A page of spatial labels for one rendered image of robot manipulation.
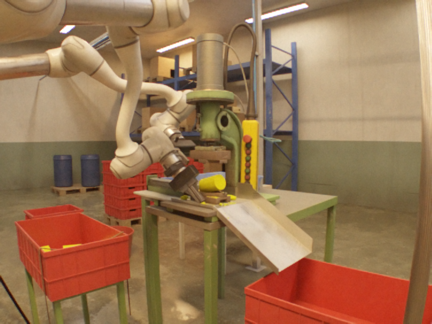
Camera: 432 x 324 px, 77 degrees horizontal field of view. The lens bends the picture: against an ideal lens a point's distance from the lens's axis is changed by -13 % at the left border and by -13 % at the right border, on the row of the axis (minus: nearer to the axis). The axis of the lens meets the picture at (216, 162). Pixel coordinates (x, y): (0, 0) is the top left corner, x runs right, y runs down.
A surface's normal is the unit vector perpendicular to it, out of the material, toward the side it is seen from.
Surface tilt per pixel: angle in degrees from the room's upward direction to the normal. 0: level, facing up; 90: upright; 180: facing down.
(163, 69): 90
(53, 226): 90
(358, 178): 90
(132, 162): 101
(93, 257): 90
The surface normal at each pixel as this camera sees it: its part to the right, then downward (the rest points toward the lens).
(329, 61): -0.69, 0.05
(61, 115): 0.73, 0.04
